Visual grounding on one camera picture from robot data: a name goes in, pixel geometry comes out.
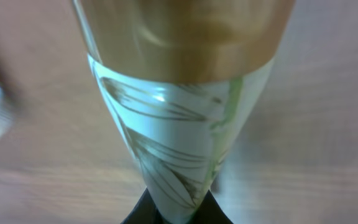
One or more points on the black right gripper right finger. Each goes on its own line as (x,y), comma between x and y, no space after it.
(209,212)

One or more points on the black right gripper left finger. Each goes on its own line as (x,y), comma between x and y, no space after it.
(144,212)

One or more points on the white tube gold cap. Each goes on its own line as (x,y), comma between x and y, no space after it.
(180,78)

